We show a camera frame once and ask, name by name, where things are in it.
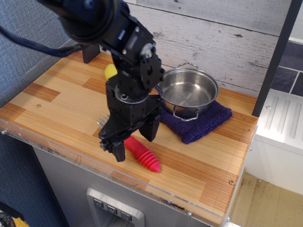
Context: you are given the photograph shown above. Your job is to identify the right dark wooden post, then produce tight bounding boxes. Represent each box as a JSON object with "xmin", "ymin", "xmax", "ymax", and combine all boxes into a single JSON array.
[{"xmin": 252, "ymin": 0, "xmax": 303, "ymax": 117}]

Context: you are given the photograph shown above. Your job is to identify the white toy sink drainer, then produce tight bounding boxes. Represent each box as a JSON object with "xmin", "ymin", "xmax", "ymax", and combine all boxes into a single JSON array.
[{"xmin": 256, "ymin": 89, "xmax": 303, "ymax": 153}]

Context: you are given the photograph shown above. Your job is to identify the stainless steel pot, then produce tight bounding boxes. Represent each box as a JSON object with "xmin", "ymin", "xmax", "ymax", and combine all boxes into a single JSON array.
[{"xmin": 159, "ymin": 62, "xmax": 220, "ymax": 122}]

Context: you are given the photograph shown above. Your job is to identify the yellow plastic banana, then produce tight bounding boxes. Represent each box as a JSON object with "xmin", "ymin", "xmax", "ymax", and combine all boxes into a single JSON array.
[{"xmin": 104, "ymin": 64, "xmax": 117, "ymax": 80}]

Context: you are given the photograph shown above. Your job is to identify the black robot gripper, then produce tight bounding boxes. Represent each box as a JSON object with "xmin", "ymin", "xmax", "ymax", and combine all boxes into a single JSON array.
[{"xmin": 98, "ymin": 80, "xmax": 162, "ymax": 162}]

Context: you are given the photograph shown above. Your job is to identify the grey toy dispenser panel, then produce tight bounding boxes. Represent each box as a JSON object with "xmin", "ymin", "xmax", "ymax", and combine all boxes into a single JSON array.
[{"xmin": 86, "ymin": 187, "xmax": 145, "ymax": 227}]

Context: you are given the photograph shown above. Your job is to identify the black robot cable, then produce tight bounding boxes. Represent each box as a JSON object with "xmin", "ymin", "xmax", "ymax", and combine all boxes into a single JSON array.
[{"xmin": 0, "ymin": 25, "xmax": 88, "ymax": 57}]

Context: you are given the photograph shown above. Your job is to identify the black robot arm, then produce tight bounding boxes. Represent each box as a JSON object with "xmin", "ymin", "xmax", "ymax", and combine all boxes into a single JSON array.
[{"xmin": 42, "ymin": 0, "xmax": 165, "ymax": 162}]

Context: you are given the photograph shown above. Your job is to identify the yellow black object corner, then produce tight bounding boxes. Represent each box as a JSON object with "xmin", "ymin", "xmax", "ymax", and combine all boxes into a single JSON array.
[{"xmin": 0, "ymin": 210, "xmax": 29, "ymax": 227}]

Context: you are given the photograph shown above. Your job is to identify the red handled metal fork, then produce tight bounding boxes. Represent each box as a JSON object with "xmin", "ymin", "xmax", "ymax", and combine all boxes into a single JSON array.
[{"xmin": 97, "ymin": 114, "xmax": 161, "ymax": 173}]

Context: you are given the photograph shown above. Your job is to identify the purple folded cloth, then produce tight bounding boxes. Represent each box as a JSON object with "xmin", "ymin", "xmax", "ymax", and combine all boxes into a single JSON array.
[{"xmin": 160, "ymin": 101, "xmax": 232, "ymax": 144}]

